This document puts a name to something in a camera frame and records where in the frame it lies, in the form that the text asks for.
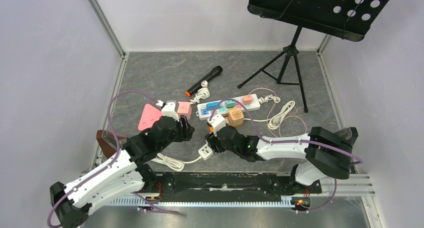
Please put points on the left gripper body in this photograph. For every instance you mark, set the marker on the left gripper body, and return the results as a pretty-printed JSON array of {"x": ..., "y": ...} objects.
[{"x": 177, "y": 136}]

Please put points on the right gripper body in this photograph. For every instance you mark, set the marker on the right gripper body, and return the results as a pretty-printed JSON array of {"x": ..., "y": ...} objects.
[{"x": 214, "y": 137}]

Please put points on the pink cube socket adapter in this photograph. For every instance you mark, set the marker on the pink cube socket adapter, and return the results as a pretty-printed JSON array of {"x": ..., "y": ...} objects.
[{"x": 184, "y": 108}]

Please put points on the tan cube socket adapter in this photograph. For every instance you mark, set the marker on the tan cube socket adapter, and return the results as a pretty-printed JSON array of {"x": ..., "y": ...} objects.
[{"x": 236, "y": 117}]

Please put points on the blue plug adapter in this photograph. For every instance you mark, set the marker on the blue plug adapter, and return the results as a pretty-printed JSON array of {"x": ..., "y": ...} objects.
[{"x": 211, "y": 106}]

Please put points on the pink triangular socket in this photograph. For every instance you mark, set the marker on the pink triangular socket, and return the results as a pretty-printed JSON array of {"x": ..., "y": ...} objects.
[{"x": 149, "y": 115}]

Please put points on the teal usb charger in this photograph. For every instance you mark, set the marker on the teal usb charger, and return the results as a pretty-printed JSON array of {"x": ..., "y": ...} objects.
[{"x": 230, "y": 104}]

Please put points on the salmon pink usb charger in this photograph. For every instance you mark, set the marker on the salmon pink usb charger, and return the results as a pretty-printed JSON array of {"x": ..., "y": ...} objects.
[{"x": 247, "y": 99}]

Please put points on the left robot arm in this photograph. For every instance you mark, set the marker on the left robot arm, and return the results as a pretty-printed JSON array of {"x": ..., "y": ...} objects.
[{"x": 123, "y": 173}]

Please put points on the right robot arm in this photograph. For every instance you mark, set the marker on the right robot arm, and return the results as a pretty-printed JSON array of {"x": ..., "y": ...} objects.
[{"x": 325, "y": 153}]

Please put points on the white small power strip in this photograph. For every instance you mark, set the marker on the white small power strip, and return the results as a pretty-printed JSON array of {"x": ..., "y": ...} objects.
[{"x": 205, "y": 152}]

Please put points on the white multicolour power strip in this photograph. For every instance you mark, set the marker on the white multicolour power strip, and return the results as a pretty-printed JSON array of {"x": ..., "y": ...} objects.
[{"x": 203, "y": 114}]

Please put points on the black microphone orange end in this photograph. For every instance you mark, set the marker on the black microphone orange end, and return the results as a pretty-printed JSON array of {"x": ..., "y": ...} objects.
[{"x": 216, "y": 71}]

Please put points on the left metronome brown base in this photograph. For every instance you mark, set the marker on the left metronome brown base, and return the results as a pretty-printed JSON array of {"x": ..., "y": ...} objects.
[{"x": 107, "y": 142}]

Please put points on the right metronome black base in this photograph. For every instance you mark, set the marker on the right metronome black base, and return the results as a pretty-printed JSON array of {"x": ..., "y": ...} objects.
[{"x": 350, "y": 134}]

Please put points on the black music stand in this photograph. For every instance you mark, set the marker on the black music stand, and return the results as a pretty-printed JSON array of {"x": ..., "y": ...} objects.
[{"x": 345, "y": 19}]

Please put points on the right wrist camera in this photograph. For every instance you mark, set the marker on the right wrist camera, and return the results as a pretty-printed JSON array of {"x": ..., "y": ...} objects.
[{"x": 218, "y": 122}]

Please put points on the white cord small strip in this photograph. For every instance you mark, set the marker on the white cord small strip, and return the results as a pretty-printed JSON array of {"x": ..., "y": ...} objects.
[{"x": 172, "y": 163}]

